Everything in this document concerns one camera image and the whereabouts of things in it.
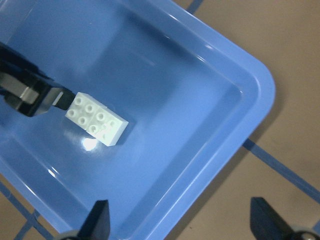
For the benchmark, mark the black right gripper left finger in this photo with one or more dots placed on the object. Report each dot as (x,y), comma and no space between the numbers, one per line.
(97,224)

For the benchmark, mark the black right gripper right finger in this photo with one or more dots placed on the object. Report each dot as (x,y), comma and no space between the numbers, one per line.
(266,223)

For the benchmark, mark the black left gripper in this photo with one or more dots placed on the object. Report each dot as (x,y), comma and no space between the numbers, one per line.
(26,91)

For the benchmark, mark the white square building block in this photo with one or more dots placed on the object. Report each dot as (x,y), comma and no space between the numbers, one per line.
(106,126)

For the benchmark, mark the blue plastic tray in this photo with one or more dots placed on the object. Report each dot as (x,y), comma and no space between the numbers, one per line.
(191,98)

